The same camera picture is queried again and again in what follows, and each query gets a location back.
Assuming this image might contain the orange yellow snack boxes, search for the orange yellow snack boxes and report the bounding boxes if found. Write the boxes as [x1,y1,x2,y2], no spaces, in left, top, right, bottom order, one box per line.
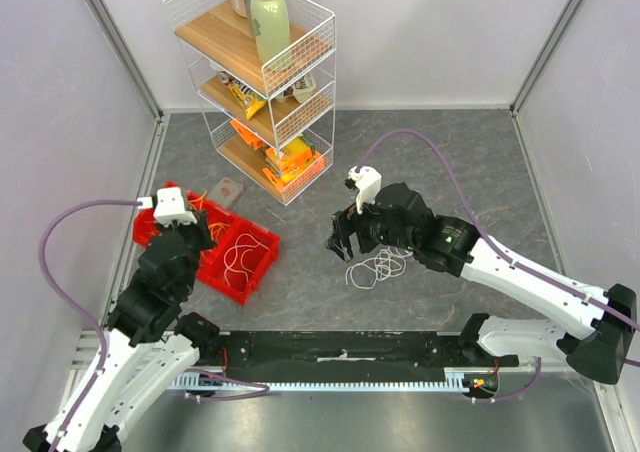
[262,137,325,192]

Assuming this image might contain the grey slotted cable duct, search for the grey slotted cable duct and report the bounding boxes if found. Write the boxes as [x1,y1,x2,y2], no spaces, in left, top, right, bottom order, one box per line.
[167,371,498,393]

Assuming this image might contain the cable bundle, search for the cable bundle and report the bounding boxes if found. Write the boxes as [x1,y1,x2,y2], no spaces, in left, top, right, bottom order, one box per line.
[344,245,414,291]

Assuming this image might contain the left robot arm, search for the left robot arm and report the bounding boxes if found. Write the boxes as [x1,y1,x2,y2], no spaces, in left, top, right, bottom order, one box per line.
[23,210,220,451]

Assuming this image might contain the white wire shelf rack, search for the white wire shelf rack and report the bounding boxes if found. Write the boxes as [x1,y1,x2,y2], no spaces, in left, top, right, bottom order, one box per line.
[163,0,337,205]

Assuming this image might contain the yellow M&M candy bag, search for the yellow M&M candy bag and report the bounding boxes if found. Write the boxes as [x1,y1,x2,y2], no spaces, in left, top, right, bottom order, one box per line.
[226,80,267,120]

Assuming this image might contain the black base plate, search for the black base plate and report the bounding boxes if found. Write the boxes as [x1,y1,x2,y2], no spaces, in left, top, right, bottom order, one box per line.
[196,331,519,384]

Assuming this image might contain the pale green bottle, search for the pale green bottle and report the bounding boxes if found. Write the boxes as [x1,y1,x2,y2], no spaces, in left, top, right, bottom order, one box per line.
[250,0,292,72]

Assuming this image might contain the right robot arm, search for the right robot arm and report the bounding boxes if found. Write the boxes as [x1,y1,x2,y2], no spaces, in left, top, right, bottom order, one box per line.
[326,176,637,385]

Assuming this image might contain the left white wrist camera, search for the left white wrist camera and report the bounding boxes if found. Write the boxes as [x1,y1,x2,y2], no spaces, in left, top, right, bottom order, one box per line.
[137,186,198,227]

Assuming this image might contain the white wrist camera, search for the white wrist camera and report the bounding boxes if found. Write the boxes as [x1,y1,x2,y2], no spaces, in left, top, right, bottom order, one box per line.
[347,166,382,214]
[137,186,198,227]

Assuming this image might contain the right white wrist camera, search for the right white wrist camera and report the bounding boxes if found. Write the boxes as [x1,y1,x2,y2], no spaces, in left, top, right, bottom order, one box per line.
[347,166,382,214]

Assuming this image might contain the flat orange box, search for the flat orange box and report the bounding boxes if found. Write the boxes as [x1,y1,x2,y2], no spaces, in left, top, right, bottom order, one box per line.
[230,119,266,150]

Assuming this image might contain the red compartment bin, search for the red compartment bin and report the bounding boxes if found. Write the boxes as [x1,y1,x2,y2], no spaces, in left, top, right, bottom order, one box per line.
[133,187,280,305]

